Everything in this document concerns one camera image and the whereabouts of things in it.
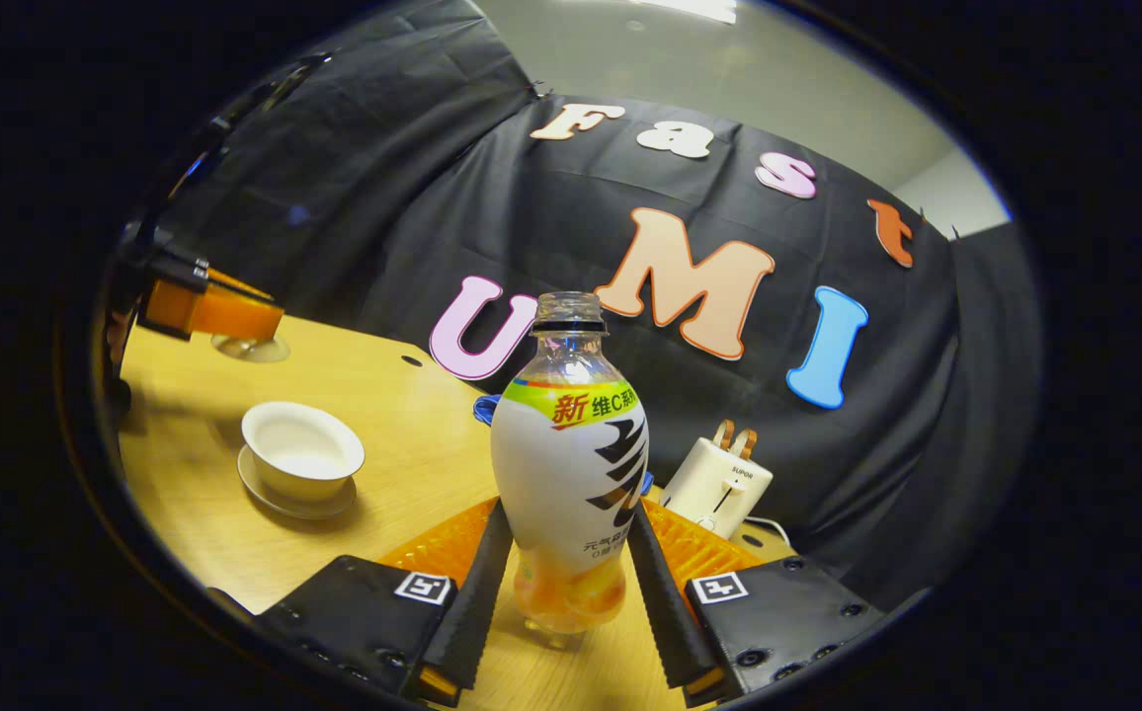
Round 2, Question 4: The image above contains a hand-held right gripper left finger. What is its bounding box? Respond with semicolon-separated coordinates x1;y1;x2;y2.
255;499;515;707

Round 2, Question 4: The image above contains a black backdrop cloth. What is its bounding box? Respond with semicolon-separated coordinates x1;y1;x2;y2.
122;0;1041;613

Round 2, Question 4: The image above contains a cream toaster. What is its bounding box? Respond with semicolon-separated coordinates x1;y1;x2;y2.
660;436;775;540

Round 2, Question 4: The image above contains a white labelled water bottle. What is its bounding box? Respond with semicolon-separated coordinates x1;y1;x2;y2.
490;291;651;635

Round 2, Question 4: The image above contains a cream ceramic saucer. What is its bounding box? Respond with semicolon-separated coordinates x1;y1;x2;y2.
237;446;358;521

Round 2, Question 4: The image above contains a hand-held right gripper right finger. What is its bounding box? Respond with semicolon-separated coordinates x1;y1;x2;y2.
627;502;888;707

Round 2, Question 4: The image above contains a cream ceramic teacup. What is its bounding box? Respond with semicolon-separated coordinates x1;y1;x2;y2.
241;401;367;503

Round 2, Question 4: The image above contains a blue towel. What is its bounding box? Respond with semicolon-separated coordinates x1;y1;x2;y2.
473;395;653;495

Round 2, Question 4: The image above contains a cream teacup lid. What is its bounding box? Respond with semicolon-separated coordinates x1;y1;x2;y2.
211;334;290;363

